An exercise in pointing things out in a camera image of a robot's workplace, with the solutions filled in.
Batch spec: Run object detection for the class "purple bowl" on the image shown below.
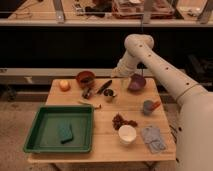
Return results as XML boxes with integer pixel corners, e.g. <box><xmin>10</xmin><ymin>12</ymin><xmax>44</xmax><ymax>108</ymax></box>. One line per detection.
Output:
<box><xmin>128</xmin><ymin>74</ymin><xmax>146</xmax><ymax>92</ymax></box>

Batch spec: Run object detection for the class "small metal cup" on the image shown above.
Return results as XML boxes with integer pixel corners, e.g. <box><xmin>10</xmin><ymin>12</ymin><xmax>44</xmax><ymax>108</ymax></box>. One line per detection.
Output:
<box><xmin>103</xmin><ymin>89</ymin><xmax>116</xmax><ymax>102</ymax></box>

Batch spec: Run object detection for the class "white paper cup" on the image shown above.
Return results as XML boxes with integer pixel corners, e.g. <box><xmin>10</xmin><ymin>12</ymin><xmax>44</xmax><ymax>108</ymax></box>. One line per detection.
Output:
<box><xmin>118</xmin><ymin>125</ymin><xmax>137</xmax><ymax>145</ymax></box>

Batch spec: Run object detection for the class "bunch of dried brown grapes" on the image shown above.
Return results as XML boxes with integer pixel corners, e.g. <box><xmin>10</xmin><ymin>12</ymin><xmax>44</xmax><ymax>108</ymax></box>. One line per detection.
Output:
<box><xmin>112</xmin><ymin>114</ymin><xmax>138</xmax><ymax>130</ymax></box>

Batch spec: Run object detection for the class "orange fruit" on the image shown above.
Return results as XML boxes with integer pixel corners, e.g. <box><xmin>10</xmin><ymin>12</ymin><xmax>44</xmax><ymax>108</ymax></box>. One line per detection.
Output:
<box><xmin>59</xmin><ymin>80</ymin><xmax>70</xmax><ymax>91</ymax></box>

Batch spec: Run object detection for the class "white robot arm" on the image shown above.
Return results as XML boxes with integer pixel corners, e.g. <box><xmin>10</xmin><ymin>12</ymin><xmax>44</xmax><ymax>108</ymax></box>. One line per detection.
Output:
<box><xmin>111</xmin><ymin>34</ymin><xmax>213</xmax><ymax>171</ymax></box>

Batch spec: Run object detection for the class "brown clay bowl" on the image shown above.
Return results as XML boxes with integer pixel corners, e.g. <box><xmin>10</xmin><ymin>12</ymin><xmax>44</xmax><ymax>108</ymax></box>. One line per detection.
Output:
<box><xmin>76</xmin><ymin>71</ymin><xmax>95</xmax><ymax>88</ymax></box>

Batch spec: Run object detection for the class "green plastic tray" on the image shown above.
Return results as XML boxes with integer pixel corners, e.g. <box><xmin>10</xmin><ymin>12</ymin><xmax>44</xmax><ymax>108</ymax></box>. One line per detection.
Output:
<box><xmin>23</xmin><ymin>105</ymin><xmax>94</xmax><ymax>153</ymax></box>

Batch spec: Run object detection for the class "black handled knife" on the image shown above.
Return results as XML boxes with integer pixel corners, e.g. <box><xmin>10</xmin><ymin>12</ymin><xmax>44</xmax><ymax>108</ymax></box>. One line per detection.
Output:
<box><xmin>96</xmin><ymin>80</ymin><xmax>112</xmax><ymax>94</ymax></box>

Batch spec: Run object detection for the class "grey mug with orange handle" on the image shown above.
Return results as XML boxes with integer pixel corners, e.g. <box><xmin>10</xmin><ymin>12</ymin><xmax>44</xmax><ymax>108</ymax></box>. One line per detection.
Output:
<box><xmin>143</xmin><ymin>100</ymin><xmax>160</xmax><ymax>116</ymax></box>

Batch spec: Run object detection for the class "dark small object by bowl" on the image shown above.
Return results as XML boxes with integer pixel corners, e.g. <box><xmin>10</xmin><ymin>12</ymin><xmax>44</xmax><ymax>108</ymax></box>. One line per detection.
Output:
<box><xmin>82</xmin><ymin>87</ymin><xmax>92</xmax><ymax>99</ymax></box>

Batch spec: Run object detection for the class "green sponge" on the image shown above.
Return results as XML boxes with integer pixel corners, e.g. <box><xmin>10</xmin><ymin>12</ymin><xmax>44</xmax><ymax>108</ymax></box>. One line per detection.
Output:
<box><xmin>58</xmin><ymin>122</ymin><xmax>73</xmax><ymax>144</ymax></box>

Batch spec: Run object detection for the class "wooden table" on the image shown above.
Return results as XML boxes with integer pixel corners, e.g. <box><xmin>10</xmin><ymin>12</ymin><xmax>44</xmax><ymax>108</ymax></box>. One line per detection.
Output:
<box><xmin>28</xmin><ymin>78</ymin><xmax>176</xmax><ymax>163</ymax></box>

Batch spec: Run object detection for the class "grey folded cloth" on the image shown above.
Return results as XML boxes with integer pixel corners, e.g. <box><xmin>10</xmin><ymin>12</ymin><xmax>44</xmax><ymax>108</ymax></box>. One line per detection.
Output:
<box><xmin>141</xmin><ymin>125</ymin><xmax>166</xmax><ymax>154</ymax></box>

